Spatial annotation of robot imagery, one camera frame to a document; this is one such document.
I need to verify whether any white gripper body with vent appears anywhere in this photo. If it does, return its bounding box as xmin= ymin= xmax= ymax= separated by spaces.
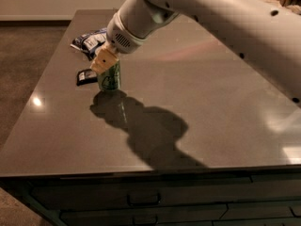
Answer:
xmin=106 ymin=12 xmax=148 ymax=54

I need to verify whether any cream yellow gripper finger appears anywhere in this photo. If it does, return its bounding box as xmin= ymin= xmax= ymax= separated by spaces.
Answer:
xmin=90 ymin=47 xmax=119 ymax=74

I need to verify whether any green soda can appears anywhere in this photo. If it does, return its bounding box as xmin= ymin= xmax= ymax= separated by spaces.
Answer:
xmin=97 ymin=62 xmax=120 ymax=91

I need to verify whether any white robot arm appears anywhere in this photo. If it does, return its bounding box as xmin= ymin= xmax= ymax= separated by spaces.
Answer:
xmin=91 ymin=0 xmax=301 ymax=104

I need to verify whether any black rxbar chocolate wrapper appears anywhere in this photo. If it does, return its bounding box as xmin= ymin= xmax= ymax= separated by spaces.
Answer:
xmin=76 ymin=69 xmax=97 ymax=86

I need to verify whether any blue white chip bag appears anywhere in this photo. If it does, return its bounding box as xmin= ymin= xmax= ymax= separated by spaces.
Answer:
xmin=71 ymin=28 xmax=106 ymax=60

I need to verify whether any upper drawer with handle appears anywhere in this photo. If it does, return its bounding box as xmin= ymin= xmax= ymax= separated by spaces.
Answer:
xmin=31 ymin=178 xmax=301 ymax=211

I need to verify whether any drawer with handle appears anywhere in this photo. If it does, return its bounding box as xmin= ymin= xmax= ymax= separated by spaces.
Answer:
xmin=31 ymin=178 xmax=301 ymax=211
xmin=60 ymin=202 xmax=300 ymax=226

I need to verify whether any lower drawer with handle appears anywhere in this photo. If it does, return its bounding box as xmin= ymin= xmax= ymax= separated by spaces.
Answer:
xmin=60 ymin=202 xmax=300 ymax=226

